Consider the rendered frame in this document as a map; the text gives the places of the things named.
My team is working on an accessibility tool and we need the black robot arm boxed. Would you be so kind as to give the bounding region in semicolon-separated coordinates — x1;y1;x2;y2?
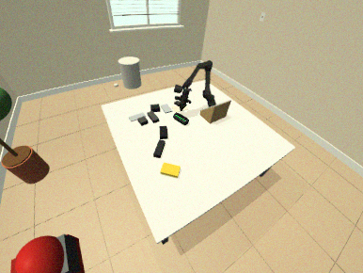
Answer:
174;60;217;107

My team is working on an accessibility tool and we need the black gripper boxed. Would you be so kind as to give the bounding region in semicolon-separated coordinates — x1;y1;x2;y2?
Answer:
174;95;192;111

